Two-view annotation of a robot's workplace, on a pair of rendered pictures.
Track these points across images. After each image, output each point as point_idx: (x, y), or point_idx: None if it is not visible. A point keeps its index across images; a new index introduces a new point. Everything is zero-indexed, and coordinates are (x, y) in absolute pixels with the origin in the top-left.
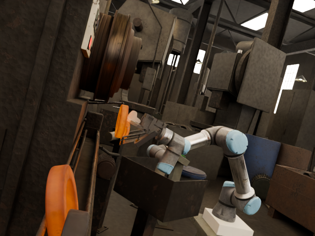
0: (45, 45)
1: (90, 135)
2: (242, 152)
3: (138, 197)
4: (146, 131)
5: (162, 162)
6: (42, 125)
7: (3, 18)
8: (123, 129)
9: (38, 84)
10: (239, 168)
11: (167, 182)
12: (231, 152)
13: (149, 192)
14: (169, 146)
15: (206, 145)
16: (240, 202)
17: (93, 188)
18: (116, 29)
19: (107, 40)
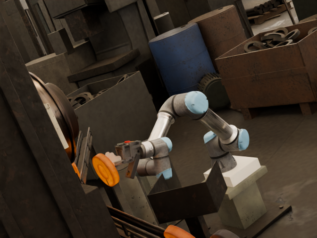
0: (47, 170)
1: None
2: (207, 107)
3: (186, 212)
4: (132, 159)
5: (161, 172)
6: (85, 225)
7: (1, 179)
8: (118, 174)
9: (64, 200)
10: (213, 120)
11: (201, 185)
12: (199, 114)
13: (192, 202)
14: (155, 155)
15: (171, 123)
16: (232, 145)
17: None
18: (42, 101)
19: None
